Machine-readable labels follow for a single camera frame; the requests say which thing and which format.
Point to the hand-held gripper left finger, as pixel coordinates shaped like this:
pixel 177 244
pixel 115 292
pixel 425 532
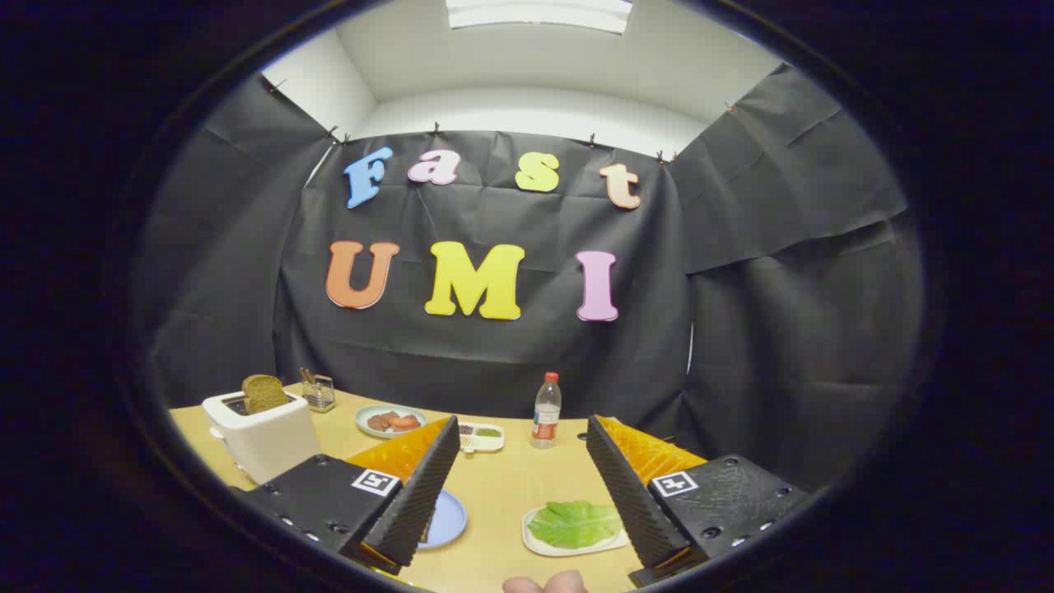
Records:
pixel 420 502

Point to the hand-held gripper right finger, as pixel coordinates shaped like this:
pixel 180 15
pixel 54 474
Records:
pixel 630 502

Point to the green lettuce leaf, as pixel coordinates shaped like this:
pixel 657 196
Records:
pixel 572 523

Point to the brown bread slice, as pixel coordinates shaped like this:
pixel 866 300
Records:
pixel 263 394

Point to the blue plate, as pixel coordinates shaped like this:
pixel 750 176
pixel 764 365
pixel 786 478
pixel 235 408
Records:
pixel 445 519

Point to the red tomato slice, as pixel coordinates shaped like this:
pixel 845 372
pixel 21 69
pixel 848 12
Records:
pixel 405 422

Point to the white plate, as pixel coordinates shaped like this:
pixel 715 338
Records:
pixel 564 550

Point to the pale green plate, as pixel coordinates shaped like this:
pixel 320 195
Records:
pixel 370 433

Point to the white divided condiment dish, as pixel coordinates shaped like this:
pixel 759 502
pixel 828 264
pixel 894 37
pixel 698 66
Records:
pixel 486 442

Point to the brown meat piece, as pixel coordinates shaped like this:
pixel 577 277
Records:
pixel 377 422

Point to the clear bottle with red cap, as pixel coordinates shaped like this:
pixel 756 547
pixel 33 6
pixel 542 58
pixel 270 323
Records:
pixel 546 416

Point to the black backdrop cloth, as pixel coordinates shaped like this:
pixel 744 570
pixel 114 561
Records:
pixel 494 371

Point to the white toaster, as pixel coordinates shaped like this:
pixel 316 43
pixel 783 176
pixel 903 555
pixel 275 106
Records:
pixel 263 445

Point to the ceiling light panel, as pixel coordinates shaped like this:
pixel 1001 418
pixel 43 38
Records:
pixel 539 15

